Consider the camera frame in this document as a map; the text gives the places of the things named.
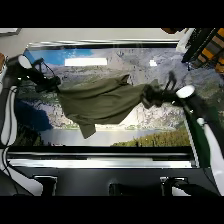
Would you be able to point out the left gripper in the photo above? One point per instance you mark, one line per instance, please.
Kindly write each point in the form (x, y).
(48, 84)

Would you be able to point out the olive green shirt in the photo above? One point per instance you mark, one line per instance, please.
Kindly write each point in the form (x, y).
(100, 101)

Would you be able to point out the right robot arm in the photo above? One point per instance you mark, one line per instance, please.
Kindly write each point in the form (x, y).
(213, 143)

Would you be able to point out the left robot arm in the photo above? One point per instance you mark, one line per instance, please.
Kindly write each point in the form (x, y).
(7, 116)

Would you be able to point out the white garment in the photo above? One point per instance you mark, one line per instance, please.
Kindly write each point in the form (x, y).
(184, 41)

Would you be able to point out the dark green garment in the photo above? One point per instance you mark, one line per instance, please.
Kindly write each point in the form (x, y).
(197, 146)

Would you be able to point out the yellow black striped garment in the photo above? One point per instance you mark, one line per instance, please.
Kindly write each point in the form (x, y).
(213, 50)

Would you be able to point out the silver frame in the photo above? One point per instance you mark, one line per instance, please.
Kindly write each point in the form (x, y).
(100, 163)

